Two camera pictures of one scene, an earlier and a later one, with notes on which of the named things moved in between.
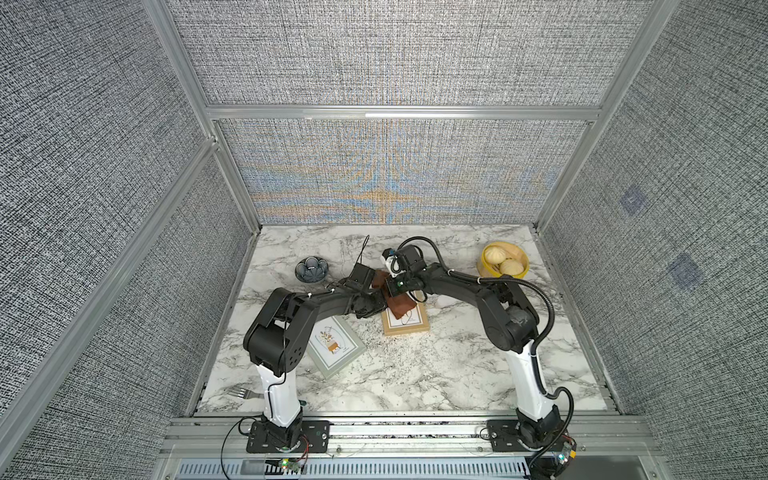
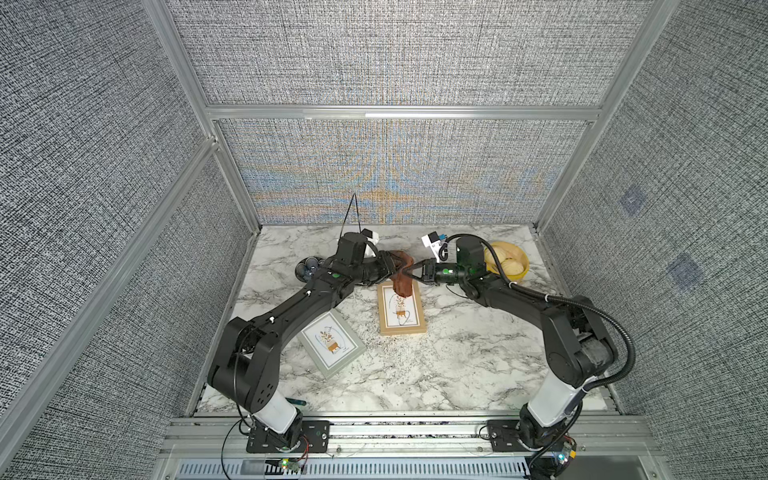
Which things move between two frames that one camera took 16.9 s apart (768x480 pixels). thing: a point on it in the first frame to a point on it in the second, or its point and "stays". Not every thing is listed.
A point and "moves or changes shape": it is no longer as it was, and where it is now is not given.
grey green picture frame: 333,345 stays
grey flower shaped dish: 311,269 stays
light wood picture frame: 415,320 stays
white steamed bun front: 512,267 stays
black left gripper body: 372,304 to 373,271
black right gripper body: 399,282 to 449,274
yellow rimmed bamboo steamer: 503,258 stays
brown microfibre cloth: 399,304 moves or changes shape
